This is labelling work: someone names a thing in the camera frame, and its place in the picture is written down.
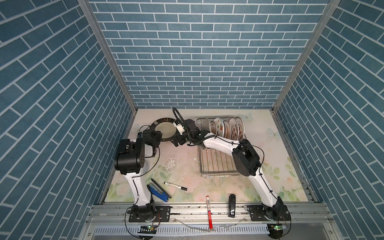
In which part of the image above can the grey ribbed plate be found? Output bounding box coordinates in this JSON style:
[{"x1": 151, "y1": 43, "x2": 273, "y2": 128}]
[{"x1": 201, "y1": 118, "x2": 211, "y2": 133}]

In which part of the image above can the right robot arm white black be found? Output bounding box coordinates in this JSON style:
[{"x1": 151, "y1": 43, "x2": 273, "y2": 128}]
[{"x1": 171, "y1": 119, "x2": 292, "y2": 221}]

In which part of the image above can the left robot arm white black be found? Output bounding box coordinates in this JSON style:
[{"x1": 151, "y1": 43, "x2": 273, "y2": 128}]
[{"x1": 114, "y1": 129, "x2": 162, "y2": 222}]

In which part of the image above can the sunburst red text plate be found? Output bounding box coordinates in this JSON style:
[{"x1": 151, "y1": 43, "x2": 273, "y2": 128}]
[{"x1": 211, "y1": 118, "x2": 226, "y2": 138}]

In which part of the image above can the black white marker pen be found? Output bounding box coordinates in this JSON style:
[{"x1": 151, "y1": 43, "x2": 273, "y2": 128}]
[{"x1": 164, "y1": 182, "x2": 188, "y2": 191}]

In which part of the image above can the watermelon print plate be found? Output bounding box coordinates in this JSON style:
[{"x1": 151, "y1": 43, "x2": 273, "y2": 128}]
[{"x1": 223, "y1": 120, "x2": 231, "y2": 139}]

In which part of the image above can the blue stapler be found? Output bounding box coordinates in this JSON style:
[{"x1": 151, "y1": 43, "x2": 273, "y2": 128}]
[{"x1": 149, "y1": 179, "x2": 172, "y2": 202}]

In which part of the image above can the red rim white plate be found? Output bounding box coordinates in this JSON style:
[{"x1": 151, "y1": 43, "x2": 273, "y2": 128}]
[{"x1": 235, "y1": 117, "x2": 245, "y2": 141}]

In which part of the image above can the red white pen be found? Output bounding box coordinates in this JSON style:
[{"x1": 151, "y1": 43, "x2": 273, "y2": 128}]
[{"x1": 206, "y1": 196, "x2": 213, "y2": 230}]

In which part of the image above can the black rectangular remote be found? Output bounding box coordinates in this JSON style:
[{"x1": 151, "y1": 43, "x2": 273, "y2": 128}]
[{"x1": 228, "y1": 194, "x2": 236, "y2": 218}]

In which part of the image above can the metal wire dish rack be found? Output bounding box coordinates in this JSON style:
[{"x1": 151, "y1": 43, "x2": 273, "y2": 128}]
[{"x1": 195, "y1": 116, "x2": 245, "y2": 178}]

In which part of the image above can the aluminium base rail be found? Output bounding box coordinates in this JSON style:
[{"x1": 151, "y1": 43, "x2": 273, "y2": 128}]
[{"x1": 86, "y1": 202, "x2": 331, "y2": 226}]

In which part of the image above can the white cable comb strip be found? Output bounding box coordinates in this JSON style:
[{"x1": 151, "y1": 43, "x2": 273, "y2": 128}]
[{"x1": 93, "y1": 224, "x2": 270, "y2": 237}]

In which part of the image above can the aluminium corner post left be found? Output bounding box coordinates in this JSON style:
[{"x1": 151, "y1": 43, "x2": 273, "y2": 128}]
[{"x1": 78, "y1": 0, "x2": 138, "y2": 114}]

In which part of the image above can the aluminium corner post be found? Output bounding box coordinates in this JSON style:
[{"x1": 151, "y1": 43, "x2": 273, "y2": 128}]
[
  {"x1": 272, "y1": 0, "x2": 341, "y2": 113},
  {"x1": 78, "y1": 0, "x2": 138, "y2": 114}
]

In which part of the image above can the aluminium corner post right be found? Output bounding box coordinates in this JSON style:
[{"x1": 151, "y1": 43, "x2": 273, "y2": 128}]
[{"x1": 272, "y1": 0, "x2": 341, "y2": 113}]

